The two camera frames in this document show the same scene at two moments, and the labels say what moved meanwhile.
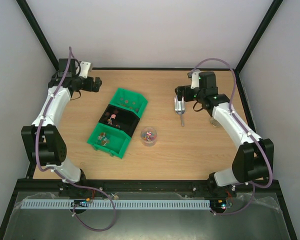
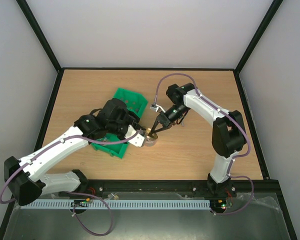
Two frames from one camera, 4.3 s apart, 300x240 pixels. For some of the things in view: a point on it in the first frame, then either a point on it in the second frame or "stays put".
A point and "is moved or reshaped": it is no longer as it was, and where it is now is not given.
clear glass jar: (148, 136) stays put
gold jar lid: (215, 122) is moved or reshaped
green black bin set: (117, 125) stays put
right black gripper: (179, 92) to (162, 120)
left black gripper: (90, 87) to (128, 117)
